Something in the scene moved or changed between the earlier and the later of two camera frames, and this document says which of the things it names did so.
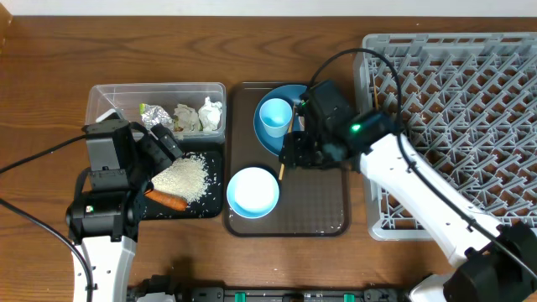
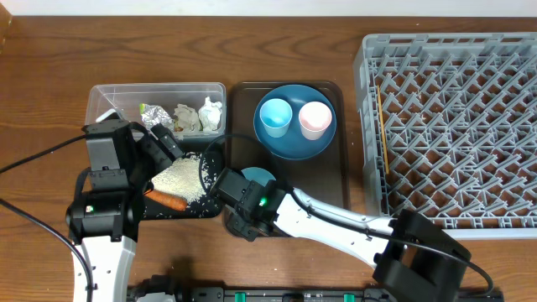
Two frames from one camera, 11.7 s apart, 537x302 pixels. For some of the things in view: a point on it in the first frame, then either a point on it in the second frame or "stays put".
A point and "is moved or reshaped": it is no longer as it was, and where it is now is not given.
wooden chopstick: (289, 130) is moved or reshaped
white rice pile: (186, 178) stays put
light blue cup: (275, 115) stays put
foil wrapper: (153, 115) stays put
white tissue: (187, 118) stays put
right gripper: (294, 145) → (236, 225)
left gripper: (150, 146) stays put
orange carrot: (170, 200) stays put
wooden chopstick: (377, 102) is moved or reshaped
